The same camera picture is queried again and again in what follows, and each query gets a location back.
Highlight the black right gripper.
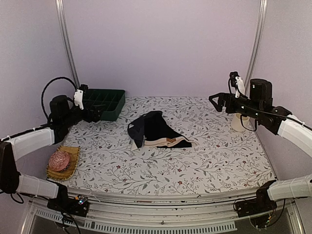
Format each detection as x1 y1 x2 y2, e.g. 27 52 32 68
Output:
210 92 263 119

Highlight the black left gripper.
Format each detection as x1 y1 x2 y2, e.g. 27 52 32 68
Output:
63 100 107 128

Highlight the navy blue underwear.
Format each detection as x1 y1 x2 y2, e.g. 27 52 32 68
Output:
127 114 146 149

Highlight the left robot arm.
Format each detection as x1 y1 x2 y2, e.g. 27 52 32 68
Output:
0 95 104 212

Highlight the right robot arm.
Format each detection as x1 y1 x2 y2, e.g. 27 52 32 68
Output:
209 78 312 213

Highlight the dark green divided tray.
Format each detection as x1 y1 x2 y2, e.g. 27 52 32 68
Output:
83 89 125 121

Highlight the cream plastic cup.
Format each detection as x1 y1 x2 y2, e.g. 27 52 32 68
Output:
231 113 249 132

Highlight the woven bamboo mat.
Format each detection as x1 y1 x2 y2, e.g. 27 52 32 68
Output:
46 146 80 181

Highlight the floral patterned table mat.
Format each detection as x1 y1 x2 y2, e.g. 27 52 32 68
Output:
63 97 275 196

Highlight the red patterned bowl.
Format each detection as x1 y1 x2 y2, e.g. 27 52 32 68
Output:
48 151 70 172

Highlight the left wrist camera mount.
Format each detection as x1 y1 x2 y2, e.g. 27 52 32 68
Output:
74 84 88 110

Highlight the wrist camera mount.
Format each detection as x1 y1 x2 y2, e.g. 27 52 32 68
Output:
74 84 88 110
229 71 245 98

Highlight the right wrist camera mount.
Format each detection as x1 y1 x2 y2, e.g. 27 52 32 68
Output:
229 71 245 98

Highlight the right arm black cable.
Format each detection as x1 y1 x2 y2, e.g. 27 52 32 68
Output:
228 78 312 134

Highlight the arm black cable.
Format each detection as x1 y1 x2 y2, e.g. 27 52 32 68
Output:
228 78 312 134
40 77 78 122

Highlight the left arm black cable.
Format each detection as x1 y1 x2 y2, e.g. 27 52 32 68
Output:
40 77 78 122

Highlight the right aluminium frame post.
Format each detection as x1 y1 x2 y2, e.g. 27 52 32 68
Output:
245 0 268 87

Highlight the aluminium frame post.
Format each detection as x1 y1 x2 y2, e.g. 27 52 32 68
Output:
55 0 80 86
245 0 268 87

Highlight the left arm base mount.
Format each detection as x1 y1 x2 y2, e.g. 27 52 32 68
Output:
47 195 90 217

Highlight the front aluminium rail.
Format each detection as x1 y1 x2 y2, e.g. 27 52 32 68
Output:
21 189 307 234

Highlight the left aluminium frame post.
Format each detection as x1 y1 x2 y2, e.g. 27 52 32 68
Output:
55 0 80 86

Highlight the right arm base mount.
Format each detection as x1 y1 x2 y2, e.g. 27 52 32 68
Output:
233 195 277 217

